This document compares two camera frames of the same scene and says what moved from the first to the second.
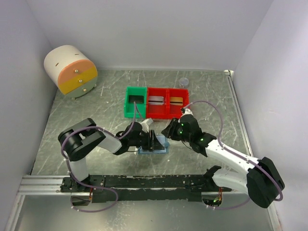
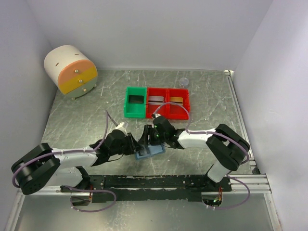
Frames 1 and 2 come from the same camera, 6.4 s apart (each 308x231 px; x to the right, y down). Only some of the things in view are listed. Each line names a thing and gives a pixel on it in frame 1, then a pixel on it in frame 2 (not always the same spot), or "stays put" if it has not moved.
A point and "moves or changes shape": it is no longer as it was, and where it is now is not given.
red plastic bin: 173,111 stays put
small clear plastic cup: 184,81 stays put
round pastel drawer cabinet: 70,70 stays put
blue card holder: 163,140 moves or changes shape
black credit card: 138,99 stays put
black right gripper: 170,131 -> 144,140
